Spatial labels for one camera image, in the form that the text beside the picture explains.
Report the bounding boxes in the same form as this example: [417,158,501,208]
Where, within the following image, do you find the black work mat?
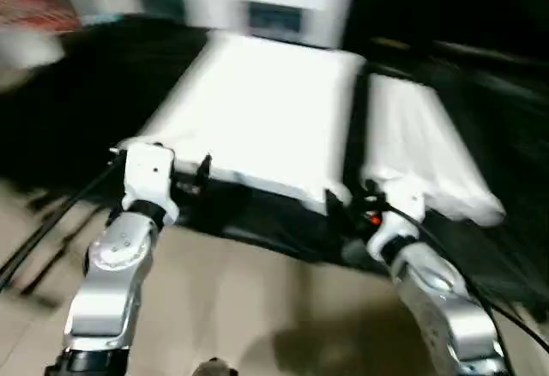
[0,15,549,308]

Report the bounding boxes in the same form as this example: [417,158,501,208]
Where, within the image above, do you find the white plastic table top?
[116,31,368,215]

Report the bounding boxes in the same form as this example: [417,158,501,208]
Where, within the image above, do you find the black left robot foot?
[193,357,237,376]

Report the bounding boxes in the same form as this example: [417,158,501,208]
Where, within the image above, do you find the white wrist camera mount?
[120,143,179,222]
[365,174,425,240]

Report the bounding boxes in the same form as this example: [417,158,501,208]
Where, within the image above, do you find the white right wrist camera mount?
[365,174,425,240]

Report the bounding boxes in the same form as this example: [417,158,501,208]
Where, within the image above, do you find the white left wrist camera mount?
[120,143,179,222]

